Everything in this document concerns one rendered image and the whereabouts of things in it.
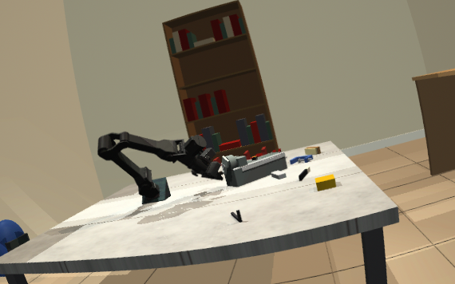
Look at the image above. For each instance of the blue c-clamp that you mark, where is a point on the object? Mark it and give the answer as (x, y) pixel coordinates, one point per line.
(301, 158)

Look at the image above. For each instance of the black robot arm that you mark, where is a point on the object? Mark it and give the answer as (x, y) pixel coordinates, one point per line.
(165, 149)

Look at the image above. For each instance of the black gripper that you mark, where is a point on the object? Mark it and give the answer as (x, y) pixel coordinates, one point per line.
(207, 171)

